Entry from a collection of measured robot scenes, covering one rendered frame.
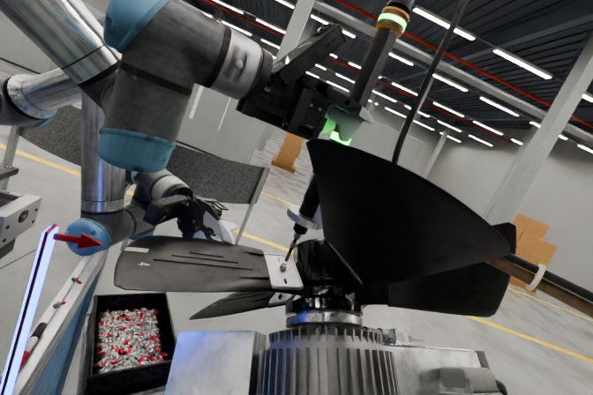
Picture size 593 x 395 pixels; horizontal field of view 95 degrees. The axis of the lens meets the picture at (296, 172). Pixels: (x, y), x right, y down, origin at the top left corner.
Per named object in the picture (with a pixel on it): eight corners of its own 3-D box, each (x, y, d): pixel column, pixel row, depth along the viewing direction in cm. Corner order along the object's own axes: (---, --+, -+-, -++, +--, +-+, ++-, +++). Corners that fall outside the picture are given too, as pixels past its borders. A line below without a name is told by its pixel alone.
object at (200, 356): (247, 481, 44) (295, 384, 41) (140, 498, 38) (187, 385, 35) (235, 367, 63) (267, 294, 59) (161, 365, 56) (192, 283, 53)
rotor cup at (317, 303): (378, 314, 51) (368, 247, 59) (332, 301, 42) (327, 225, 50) (318, 321, 59) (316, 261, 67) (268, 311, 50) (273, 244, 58)
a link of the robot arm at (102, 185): (111, -9, 46) (104, 264, 52) (153, 20, 57) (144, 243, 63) (51, -12, 47) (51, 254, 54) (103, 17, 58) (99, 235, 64)
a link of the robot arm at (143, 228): (101, 237, 64) (114, 196, 63) (134, 223, 75) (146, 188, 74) (129, 251, 64) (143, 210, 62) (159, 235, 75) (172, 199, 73)
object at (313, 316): (378, 328, 50) (376, 316, 51) (332, 318, 41) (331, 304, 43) (318, 333, 57) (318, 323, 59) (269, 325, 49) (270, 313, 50)
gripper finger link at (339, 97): (347, 115, 43) (300, 93, 40) (351, 104, 43) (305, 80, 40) (363, 118, 39) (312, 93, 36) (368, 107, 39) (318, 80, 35)
